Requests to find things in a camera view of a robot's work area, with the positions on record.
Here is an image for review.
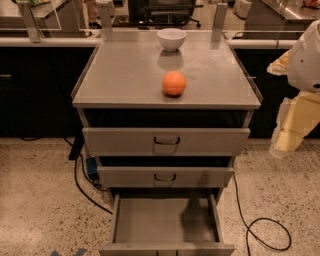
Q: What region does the blue power box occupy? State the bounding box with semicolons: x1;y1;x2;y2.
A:
86;157;99;180

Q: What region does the black office chair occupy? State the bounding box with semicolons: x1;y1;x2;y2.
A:
128;0;202;28

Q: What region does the bottom steel drawer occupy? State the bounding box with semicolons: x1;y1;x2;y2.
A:
99;194;234;256

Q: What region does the steel drawer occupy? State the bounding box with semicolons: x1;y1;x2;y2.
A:
83;127;250;156
98;167;233;188
99;194;234;256

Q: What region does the metal post left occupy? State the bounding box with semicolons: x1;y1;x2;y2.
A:
17;1;42;43

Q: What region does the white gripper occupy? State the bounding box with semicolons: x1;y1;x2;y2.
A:
267;20;320;159

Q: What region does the white counter rail right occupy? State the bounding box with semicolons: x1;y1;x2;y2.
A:
227;39;296;49

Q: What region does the top steel drawer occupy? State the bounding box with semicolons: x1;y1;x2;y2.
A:
83;127;250;156

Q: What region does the metal post middle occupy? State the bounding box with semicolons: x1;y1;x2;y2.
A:
97;0;112;30

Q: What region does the black floor cable left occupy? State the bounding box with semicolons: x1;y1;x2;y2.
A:
62;136;114;216

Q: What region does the black floor cable right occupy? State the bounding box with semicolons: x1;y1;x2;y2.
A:
232;171;293;256

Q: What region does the metal post right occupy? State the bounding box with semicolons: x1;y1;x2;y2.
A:
212;3;228;30

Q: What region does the white bowl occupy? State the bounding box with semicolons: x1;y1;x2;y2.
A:
157;28;187;52

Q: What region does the middle steel drawer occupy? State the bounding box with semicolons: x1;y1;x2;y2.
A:
98;167;233;188

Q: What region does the black floor cable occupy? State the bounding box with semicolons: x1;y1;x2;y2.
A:
232;171;293;256
62;136;114;216

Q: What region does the orange fruit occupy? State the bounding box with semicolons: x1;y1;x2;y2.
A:
162;71;186;96

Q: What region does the steel drawer cabinet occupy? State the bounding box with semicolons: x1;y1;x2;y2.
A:
73;31;261;199

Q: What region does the metal post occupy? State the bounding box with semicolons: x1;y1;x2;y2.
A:
97;0;112;30
17;1;42;43
212;3;228;30

